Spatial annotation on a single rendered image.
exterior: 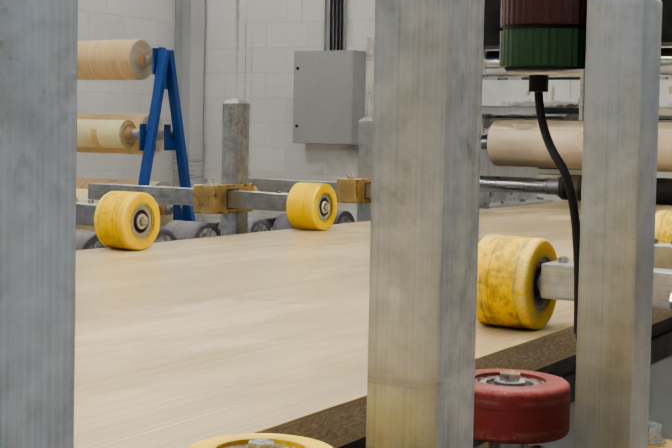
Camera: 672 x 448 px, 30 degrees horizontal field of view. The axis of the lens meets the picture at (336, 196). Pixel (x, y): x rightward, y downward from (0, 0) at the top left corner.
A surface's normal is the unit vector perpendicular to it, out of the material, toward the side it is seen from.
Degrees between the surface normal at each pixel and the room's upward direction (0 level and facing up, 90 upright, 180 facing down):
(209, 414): 0
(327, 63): 90
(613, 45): 90
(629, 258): 90
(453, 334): 90
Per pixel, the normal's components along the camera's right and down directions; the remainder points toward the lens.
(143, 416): 0.02, -1.00
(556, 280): -0.52, 0.04
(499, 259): -0.44, -0.49
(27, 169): 0.85, 0.04
